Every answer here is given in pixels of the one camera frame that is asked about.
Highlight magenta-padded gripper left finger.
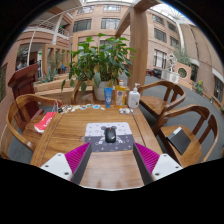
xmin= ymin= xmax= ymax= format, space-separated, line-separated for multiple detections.
xmin=39 ymin=142 xmax=93 ymax=185

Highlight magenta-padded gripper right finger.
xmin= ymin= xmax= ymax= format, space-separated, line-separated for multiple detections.
xmin=133 ymin=142 xmax=184 ymax=185

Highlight black computer mouse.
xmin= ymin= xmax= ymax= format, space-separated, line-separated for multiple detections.
xmin=104 ymin=126 xmax=118 ymax=144

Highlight grey bear print mouse pad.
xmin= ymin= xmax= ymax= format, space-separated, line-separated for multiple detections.
xmin=83 ymin=121 xmax=136 ymax=153

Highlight dark notebook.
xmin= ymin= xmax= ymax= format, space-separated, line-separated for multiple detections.
xmin=166 ymin=126 xmax=192 ymax=155

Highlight red paper shopping bag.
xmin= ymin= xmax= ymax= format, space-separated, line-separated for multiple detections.
xmin=33 ymin=101 xmax=63 ymax=134

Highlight clear plastic packets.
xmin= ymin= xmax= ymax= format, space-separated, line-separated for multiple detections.
xmin=119 ymin=107 xmax=132 ymax=115

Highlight white pump bottle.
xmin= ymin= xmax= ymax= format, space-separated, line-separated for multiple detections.
xmin=127 ymin=82 xmax=141 ymax=109

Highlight long wooden planter box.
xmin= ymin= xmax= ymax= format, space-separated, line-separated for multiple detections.
xmin=33 ymin=78 xmax=96 ymax=105

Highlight orange dish soap bottle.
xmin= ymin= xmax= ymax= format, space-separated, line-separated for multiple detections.
xmin=114 ymin=79 xmax=128 ymax=108

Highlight blue tube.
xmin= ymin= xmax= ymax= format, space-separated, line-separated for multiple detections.
xmin=103 ymin=87 xmax=114 ymax=109

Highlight white air conditioner unit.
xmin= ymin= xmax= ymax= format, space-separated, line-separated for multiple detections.
xmin=160 ymin=69 xmax=181 ymax=84

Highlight dark red wooden lectern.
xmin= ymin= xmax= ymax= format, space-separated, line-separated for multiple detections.
xmin=7 ymin=63 xmax=41 ymax=131

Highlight green plant in white pot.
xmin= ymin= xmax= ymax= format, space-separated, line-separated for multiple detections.
xmin=60 ymin=32 xmax=138 ymax=102

